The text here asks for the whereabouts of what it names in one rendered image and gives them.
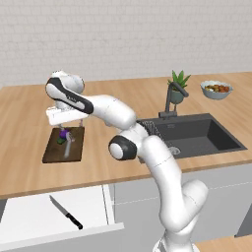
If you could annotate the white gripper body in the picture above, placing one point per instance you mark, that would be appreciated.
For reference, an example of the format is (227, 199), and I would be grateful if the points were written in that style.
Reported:
(64, 115)

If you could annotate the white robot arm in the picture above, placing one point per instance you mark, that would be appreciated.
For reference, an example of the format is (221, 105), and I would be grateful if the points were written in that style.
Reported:
(164, 170)

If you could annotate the purple eggplant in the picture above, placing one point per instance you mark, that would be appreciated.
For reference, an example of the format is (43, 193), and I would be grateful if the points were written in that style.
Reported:
(63, 134)

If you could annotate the dark brown cutting board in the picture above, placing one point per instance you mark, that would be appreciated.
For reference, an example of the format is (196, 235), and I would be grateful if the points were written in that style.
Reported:
(54, 152)

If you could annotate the silver grey peeler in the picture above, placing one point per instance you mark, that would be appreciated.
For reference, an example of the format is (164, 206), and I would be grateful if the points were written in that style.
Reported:
(68, 149)

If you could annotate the white open drawer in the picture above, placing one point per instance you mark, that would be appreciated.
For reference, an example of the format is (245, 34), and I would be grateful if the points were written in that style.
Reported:
(36, 213)

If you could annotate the dark grey tap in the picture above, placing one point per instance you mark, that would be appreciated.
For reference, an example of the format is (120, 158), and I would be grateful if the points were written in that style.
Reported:
(169, 101)

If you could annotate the green plant in grey pot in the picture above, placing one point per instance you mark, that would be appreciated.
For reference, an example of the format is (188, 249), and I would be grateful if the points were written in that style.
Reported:
(178, 87)

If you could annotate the dark grey sink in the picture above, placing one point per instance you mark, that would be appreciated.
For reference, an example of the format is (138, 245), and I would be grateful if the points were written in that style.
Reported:
(200, 134)

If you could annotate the grey bowl of fruit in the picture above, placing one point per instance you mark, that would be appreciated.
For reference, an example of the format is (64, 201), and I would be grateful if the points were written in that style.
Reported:
(216, 90)

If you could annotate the light grey cupboard run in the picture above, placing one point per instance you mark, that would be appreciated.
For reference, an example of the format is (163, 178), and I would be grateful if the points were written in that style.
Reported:
(226, 200)

